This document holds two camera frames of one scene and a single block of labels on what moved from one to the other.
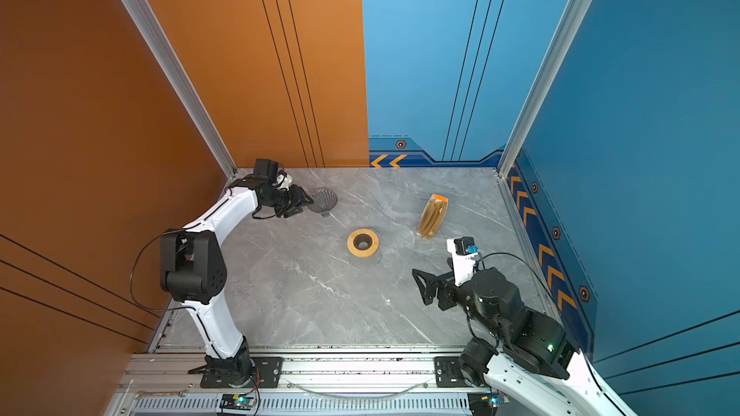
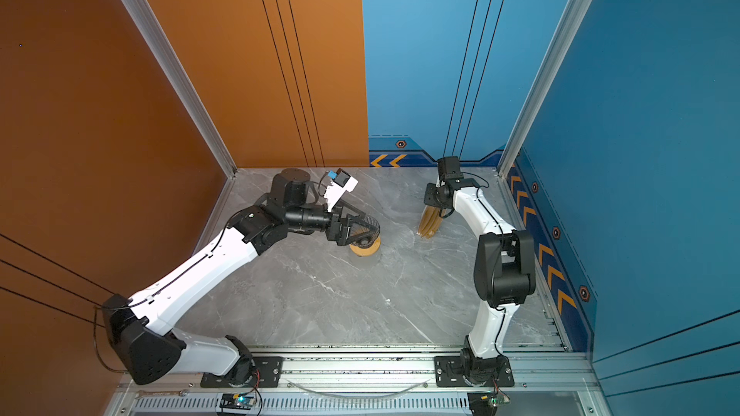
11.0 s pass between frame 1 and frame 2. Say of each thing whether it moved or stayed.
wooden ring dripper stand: stayed
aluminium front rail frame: stayed
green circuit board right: stayed
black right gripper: moved
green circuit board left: stayed
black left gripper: moved
